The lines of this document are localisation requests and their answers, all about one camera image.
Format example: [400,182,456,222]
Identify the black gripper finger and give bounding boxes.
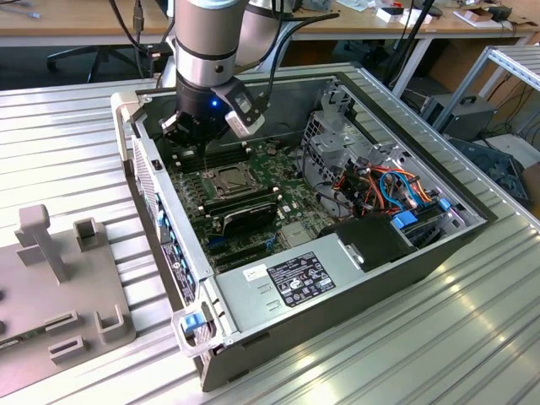
[204,125,231,160]
[158,111,208,160]

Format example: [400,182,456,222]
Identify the silver green CPU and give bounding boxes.
[219,166,252,191]

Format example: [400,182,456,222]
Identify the empty black RAM slot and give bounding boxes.
[170,143,249,172]

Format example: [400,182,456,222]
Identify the black RAM stick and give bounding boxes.
[202,196,280,219]

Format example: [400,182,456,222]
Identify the black expansion card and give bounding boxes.
[219,204,278,238]

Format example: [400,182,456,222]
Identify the green motherboard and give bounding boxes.
[162,137,341,275]

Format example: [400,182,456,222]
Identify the black office chair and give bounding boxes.
[45,44,143,84]

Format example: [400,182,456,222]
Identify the black expansion slot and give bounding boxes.
[208,242,271,265]

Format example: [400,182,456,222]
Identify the silver drive cage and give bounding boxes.
[301,107,417,203]

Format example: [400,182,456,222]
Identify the silver chipset heatsink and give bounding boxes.
[280,223,314,249]

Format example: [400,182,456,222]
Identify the long wooden desk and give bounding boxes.
[0,0,540,100]

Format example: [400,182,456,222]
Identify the silver power supply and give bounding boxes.
[213,235,367,338]

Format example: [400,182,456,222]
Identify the blue case latch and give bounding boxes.
[184,312,204,337]

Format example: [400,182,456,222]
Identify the grey plastic parts rack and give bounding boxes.
[0,204,137,400]

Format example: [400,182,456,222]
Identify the blue disk carrier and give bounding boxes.
[390,210,419,232]

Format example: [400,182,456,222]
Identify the white cardboard box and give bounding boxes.
[375,6,434,25]

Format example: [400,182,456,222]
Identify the grey open PC case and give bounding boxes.
[110,71,501,393]

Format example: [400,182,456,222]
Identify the dark blue plastic crate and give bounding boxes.
[446,137,531,206]

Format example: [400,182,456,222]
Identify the brown cardboard box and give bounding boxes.
[521,163,540,208]

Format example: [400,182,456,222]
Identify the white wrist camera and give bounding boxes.
[210,79,267,140]

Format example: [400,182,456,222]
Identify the black camera cable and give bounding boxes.
[252,12,341,111]

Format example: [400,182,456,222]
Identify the blue SATA wire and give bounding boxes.
[379,168,421,210]

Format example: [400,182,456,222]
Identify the orange wire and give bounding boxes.
[366,166,435,203]

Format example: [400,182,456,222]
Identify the black case with handle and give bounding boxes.
[421,94,498,141]

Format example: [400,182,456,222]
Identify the aluminium frame shelf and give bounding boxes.
[432,44,540,140]

